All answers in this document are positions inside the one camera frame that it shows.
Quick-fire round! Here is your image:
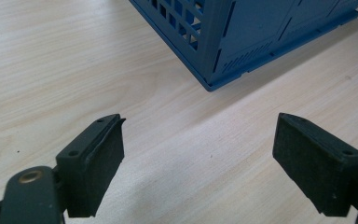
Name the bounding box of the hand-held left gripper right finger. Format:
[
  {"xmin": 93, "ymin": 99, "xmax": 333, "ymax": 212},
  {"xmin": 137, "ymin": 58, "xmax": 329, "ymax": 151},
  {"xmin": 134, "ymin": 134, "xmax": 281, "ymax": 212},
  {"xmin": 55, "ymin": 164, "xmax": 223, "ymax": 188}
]
[{"xmin": 271, "ymin": 112, "xmax": 358, "ymax": 217}]

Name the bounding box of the blue plastic file rack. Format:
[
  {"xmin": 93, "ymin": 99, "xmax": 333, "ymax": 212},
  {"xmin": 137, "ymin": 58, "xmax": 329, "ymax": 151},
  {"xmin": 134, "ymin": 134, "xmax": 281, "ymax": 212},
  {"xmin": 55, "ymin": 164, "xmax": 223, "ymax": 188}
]
[{"xmin": 128, "ymin": 0, "xmax": 358, "ymax": 93}]

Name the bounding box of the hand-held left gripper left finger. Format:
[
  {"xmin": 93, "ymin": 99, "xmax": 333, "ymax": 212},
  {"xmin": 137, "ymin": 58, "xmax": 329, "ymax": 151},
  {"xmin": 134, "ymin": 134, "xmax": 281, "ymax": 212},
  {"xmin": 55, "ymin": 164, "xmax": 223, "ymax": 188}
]
[{"xmin": 55, "ymin": 113, "xmax": 127, "ymax": 218}]

